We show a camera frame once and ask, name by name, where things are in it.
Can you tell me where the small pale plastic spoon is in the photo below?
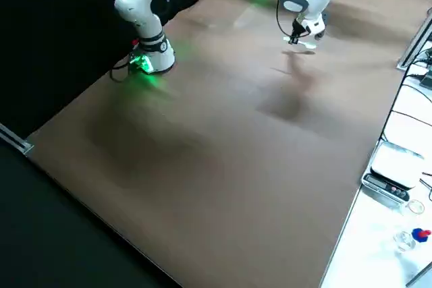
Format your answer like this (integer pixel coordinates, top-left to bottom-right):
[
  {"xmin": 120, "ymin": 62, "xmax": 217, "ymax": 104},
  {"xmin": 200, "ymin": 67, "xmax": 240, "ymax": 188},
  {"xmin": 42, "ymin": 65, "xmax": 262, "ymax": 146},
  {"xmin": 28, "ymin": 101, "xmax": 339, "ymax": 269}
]
[{"xmin": 282, "ymin": 36, "xmax": 318, "ymax": 50}]

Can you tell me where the blue and red object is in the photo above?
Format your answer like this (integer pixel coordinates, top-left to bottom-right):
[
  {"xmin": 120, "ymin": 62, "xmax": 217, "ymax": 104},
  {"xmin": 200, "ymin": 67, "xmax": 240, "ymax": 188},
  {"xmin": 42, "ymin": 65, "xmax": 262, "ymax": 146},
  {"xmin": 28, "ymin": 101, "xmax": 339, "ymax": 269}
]
[{"xmin": 410, "ymin": 227, "xmax": 432, "ymax": 243}]

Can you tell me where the small clear glass jar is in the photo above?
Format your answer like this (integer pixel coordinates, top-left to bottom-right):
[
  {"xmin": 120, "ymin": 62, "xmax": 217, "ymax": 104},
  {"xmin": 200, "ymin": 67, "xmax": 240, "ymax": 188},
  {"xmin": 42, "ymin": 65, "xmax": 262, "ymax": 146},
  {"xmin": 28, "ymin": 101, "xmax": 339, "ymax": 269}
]
[{"xmin": 392, "ymin": 230, "xmax": 416, "ymax": 252}]

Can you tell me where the digital kitchen scale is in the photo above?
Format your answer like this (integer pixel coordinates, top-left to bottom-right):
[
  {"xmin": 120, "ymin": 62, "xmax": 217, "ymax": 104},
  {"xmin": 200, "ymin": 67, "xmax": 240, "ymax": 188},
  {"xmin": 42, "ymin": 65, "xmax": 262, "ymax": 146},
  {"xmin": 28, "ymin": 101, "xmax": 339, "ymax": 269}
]
[{"xmin": 361, "ymin": 140, "xmax": 427, "ymax": 208}]

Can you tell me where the black base cable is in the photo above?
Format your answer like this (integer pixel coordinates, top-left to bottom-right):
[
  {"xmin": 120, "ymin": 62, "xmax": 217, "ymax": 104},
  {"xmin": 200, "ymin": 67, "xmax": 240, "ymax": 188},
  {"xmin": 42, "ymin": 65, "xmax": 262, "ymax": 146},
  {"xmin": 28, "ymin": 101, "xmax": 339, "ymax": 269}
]
[{"xmin": 110, "ymin": 57, "xmax": 136, "ymax": 83}]

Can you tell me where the aluminium frame post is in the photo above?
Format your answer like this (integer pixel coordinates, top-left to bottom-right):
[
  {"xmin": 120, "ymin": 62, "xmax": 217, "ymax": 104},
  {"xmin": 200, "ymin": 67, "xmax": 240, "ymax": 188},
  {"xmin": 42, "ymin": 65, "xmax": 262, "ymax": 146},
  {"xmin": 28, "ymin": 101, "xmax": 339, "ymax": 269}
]
[
  {"xmin": 397, "ymin": 14, "xmax": 432, "ymax": 70},
  {"xmin": 0, "ymin": 121, "xmax": 35, "ymax": 157}
]

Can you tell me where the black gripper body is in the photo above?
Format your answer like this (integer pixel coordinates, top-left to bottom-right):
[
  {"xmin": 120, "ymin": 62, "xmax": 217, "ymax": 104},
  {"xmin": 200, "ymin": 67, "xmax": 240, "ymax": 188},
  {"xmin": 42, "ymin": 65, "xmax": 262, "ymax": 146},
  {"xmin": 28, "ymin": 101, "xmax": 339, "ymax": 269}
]
[{"xmin": 291, "ymin": 14, "xmax": 305, "ymax": 35}]

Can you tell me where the clear glass beaker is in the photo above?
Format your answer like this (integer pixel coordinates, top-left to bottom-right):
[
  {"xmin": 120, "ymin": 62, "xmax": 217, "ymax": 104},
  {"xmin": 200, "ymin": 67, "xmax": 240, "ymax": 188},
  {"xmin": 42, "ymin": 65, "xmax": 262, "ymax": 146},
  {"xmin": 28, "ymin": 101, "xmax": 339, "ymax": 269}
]
[{"xmin": 404, "ymin": 199, "xmax": 426, "ymax": 217}]

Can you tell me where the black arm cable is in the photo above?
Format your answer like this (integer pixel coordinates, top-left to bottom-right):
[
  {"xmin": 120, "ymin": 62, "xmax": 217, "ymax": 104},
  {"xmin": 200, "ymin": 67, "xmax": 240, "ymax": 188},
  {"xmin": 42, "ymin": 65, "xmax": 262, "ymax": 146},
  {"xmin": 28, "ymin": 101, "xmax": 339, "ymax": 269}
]
[{"xmin": 275, "ymin": 0, "xmax": 295, "ymax": 38}]

